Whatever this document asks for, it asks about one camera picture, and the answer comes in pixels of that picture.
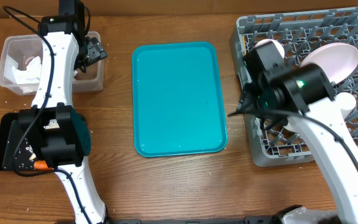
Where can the white napkin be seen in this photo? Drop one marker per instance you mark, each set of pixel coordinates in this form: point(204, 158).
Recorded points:
point(21, 82)

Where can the teal plastic serving tray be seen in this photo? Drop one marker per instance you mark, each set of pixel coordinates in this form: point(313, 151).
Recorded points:
point(178, 106)

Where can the grey dishwasher rack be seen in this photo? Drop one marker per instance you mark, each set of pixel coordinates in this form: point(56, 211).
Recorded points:
point(300, 33)

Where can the clear plastic bin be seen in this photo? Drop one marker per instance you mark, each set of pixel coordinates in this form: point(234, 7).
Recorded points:
point(18, 51)

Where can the rice and peanut scraps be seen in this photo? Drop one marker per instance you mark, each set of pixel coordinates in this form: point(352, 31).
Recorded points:
point(25, 156)

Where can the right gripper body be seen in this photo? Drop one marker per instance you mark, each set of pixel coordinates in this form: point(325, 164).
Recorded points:
point(251, 98)

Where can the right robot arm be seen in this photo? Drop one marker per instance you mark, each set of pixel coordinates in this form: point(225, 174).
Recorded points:
point(304, 98)

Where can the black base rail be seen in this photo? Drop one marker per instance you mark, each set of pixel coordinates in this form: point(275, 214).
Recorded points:
point(246, 220)

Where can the wooden chopstick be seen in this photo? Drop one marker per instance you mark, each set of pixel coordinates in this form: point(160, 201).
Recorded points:
point(244, 41)

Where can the orange carrot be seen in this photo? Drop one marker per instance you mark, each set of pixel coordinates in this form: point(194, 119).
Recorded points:
point(42, 166)

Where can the black plastic tray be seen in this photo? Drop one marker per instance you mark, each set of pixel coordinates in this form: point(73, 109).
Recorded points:
point(3, 143)

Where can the cardboard wall panel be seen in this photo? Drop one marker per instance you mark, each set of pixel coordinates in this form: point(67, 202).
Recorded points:
point(177, 7)

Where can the white round plate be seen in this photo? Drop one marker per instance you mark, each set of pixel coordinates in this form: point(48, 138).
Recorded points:
point(338, 60)

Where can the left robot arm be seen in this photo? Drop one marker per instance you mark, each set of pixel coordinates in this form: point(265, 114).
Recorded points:
point(64, 45)

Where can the white paper cup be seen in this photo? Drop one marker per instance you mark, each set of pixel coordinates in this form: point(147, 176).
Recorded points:
point(346, 103)

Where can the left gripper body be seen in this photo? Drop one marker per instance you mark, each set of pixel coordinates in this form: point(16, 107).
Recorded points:
point(95, 51)

